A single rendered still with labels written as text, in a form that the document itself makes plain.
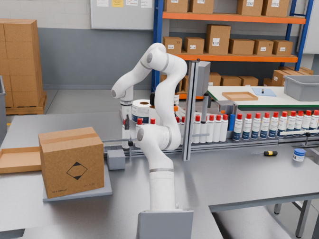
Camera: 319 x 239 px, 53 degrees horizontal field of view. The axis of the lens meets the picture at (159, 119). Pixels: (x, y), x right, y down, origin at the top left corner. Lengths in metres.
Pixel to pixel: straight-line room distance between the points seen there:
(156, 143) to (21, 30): 3.89
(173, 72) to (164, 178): 0.54
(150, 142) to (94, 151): 0.34
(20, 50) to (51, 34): 1.48
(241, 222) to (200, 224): 1.10
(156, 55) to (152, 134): 0.40
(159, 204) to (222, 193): 0.50
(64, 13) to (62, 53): 0.74
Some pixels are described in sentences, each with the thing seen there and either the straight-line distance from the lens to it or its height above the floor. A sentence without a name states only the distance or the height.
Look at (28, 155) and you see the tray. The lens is 2.27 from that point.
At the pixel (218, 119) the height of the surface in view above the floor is 1.06.
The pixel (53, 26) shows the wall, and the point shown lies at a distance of 6.52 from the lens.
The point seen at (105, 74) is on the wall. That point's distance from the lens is 6.58.
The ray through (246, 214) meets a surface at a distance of 2.81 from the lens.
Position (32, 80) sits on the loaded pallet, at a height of 0.56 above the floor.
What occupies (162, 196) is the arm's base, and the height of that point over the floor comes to 1.00.
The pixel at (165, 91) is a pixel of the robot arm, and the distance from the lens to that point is 1.59.
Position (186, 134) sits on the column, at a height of 1.03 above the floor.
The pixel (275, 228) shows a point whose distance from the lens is 2.75.
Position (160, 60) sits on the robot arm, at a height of 1.55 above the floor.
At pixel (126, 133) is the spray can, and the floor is 1.00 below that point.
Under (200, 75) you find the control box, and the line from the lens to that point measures 1.96.
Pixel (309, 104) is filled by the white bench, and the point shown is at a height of 0.80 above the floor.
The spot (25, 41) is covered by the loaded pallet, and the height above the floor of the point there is 1.15.
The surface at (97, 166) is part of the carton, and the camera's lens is 1.75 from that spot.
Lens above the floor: 1.85
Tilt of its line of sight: 21 degrees down
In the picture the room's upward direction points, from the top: 3 degrees clockwise
